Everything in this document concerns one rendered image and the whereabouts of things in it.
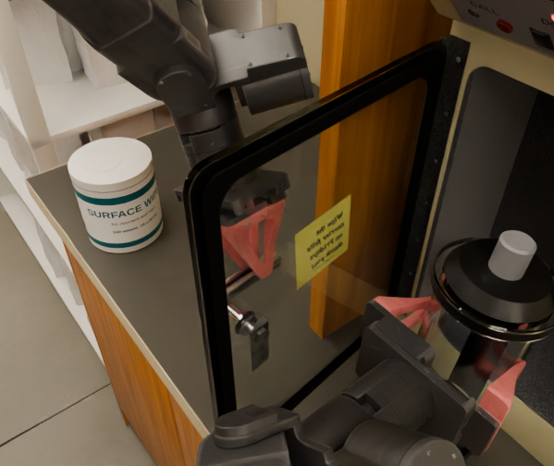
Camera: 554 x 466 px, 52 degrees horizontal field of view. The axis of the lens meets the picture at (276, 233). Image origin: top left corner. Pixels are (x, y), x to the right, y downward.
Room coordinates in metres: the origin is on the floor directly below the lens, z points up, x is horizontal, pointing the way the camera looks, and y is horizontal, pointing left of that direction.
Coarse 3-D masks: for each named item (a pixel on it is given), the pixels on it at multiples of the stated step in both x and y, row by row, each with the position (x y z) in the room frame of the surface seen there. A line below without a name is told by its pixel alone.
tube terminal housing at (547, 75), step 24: (456, 24) 0.53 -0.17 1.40; (480, 48) 0.50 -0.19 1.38; (504, 48) 0.48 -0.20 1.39; (504, 72) 0.48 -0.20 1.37; (528, 72) 0.46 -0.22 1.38; (552, 72) 0.44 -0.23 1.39; (456, 120) 0.51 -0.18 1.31; (432, 216) 0.51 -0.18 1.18; (528, 408) 0.36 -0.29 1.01; (528, 432) 0.35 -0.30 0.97; (552, 432) 0.33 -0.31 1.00; (552, 456) 0.32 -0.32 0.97
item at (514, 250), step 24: (480, 240) 0.35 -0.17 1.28; (504, 240) 0.32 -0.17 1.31; (528, 240) 0.32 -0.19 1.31; (456, 264) 0.33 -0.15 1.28; (480, 264) 0.32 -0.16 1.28; (504, 264) 0.31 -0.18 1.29; (528, 264) 0.31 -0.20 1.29; (456, 288) 0.31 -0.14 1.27; (480, 288) 0.30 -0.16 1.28; (504, 288) 0.30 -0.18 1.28; (528, 288) 0.30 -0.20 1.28; (552, 288) 0.30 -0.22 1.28; (480, 312) 0.29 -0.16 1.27; (504, 312) 0.28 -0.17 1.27; (528, 312) 0.28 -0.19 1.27; (552, 312) 0.29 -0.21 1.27
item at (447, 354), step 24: (456, 240) 0.37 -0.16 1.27; (432, 288) 0.32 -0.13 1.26; (432, 312) 0.32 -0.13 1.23; (432, 336) 0.31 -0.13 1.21; (456, 336) 0.29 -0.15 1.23; (480, 336) 0.28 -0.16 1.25; (456, 360) 0.28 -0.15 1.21; (480, 360) 0.28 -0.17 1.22; (504, 360) 0.28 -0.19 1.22; (456, 384) 0.28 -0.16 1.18; (480, 384) 0.28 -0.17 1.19
